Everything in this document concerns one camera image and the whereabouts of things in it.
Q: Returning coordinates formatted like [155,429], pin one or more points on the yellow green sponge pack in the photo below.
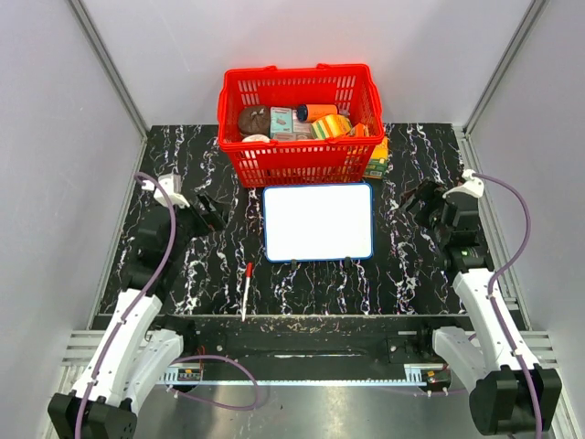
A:
[331,126]

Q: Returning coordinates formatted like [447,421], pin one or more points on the white slotted cable duct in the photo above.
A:
[348,374]

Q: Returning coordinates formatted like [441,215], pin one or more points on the orange snack packet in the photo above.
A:
[359,130]

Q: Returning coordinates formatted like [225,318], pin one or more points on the pink white small box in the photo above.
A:
[302,131]

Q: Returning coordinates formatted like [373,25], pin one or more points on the orange bottle blue cap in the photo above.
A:
[309,113]

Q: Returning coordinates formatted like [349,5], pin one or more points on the red capped marker pen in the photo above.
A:
[245,295]

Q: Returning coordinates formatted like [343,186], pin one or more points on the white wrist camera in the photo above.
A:
[171,184]
[472,185]

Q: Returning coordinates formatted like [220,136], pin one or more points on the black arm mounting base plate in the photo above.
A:
[306,340]

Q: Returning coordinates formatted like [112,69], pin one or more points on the green yellow scrubber box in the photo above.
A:
[378,162]

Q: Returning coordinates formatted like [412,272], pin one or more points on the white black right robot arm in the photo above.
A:
[509,391]

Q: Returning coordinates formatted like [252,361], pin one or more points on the teal snack box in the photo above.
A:
[281,127]

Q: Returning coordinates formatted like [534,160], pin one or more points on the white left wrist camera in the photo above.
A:
[171,184]

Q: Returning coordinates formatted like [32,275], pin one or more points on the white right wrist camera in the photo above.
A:
[472,185]

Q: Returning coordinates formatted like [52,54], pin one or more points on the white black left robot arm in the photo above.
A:
[139,344]

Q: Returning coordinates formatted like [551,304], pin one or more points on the brown round bread pack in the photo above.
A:
[255,120]

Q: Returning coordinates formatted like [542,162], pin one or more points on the red plastic shopping basket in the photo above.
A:
[343,159]

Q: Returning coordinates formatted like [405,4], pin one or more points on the white round lid container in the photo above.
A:
[256,138]

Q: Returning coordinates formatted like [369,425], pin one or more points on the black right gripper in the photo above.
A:
[430,193]

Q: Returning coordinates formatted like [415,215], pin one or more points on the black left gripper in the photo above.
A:
[215,218]

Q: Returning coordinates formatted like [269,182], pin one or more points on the blue framed whiteboard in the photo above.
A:
[330,222]

